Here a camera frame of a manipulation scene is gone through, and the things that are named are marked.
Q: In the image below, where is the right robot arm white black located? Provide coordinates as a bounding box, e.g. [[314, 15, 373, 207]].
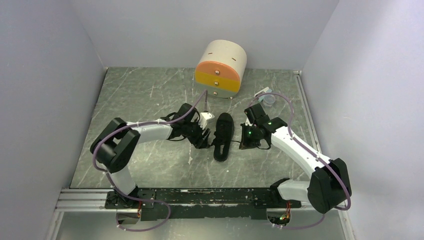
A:
[[242, 103, 352, 214]]

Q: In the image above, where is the aluminium frame rail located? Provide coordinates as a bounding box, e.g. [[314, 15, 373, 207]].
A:
[[54, 187, 347, 213]]

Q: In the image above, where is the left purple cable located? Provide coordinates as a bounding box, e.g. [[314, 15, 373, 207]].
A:
[[92, 89, 210, 233]]

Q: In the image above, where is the black shoelace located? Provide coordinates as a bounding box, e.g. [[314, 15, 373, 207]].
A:
[[209, 131, 240, 147]]

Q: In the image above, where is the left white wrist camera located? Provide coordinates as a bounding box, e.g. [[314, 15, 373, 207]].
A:
[[198, 112, 215, 130]]

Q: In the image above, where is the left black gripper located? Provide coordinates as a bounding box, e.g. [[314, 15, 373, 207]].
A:
[[182, 116, 211, 149]]

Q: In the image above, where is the round cream drawer cabinet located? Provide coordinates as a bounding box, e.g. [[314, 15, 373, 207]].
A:
[[194, 39, 247, 99]]

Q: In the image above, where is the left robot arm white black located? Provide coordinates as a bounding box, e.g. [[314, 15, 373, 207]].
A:
[[90, 103, 214, 208]]

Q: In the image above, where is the black shoe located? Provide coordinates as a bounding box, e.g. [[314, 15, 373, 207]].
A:
[[212, 112, 234, 162]]

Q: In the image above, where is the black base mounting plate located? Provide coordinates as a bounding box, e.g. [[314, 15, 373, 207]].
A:
[[104, 187, 302, 221]]

